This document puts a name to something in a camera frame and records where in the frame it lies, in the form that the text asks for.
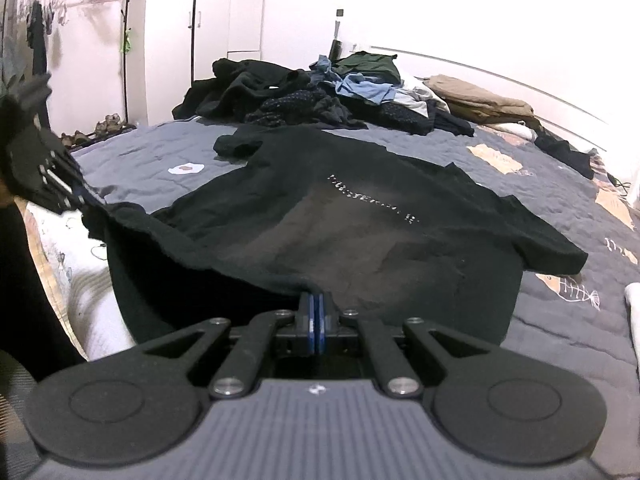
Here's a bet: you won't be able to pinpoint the white pillow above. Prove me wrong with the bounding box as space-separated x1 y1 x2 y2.
492 122 533 138

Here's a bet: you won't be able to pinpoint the tan folded garment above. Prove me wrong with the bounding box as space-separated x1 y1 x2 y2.
425 75 536 123

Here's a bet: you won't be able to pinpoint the white wardrobe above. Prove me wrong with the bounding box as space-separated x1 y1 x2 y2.
145 0 263 126

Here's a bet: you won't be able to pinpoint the black pole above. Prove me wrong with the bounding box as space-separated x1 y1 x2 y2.
190 0 201 83

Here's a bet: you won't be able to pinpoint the black clothes rack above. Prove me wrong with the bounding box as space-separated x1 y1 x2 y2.
0 0 136 136

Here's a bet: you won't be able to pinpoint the black crumpled garment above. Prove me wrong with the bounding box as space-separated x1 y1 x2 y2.
535 127 596 181

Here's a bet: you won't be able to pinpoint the navy dotted garment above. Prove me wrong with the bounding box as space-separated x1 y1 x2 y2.
245 89 371 128
382 102 431 133

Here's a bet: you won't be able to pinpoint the green shirt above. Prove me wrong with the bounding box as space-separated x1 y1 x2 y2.
332 51 401 83

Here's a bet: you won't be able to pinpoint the grey quilted bedspread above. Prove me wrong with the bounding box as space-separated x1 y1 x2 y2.
70 120 640 461

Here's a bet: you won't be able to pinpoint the grey chair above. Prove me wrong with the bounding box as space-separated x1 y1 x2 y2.
0 350 46 480

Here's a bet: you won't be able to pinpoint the white grey shirt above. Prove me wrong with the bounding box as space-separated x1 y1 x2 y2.
395 75 451 116

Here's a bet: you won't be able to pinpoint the light blue shirt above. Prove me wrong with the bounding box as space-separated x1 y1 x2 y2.
335 75 396 106

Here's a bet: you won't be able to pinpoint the small black garment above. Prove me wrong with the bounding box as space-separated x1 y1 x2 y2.
432 110 476 137

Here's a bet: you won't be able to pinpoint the black charging cable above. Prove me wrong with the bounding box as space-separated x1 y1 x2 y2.
607 172 633 196

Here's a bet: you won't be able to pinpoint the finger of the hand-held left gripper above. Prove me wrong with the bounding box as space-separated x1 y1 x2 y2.
40 147 108 213

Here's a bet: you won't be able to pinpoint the pile of unfolded clothes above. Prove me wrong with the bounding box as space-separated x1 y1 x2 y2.
370 45 608 153
172 58 313 121

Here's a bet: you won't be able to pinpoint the hanging dark trousers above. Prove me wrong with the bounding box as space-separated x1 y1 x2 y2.
27 0 48 78

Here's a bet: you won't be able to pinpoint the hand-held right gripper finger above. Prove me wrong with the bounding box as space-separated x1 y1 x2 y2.
145 294 316 400
316 294 493 400

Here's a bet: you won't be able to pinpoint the black t-shirt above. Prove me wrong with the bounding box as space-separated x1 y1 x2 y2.
82 125 590 348

